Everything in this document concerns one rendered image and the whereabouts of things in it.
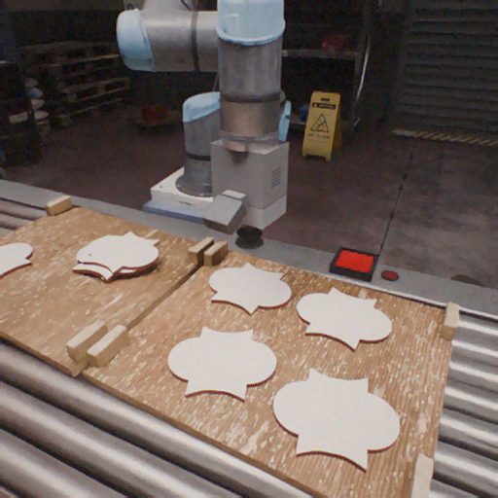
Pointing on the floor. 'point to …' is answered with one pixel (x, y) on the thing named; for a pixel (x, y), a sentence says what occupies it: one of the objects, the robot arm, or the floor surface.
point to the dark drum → (17, 120)
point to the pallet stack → (74, 79)
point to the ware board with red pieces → (156, 118)
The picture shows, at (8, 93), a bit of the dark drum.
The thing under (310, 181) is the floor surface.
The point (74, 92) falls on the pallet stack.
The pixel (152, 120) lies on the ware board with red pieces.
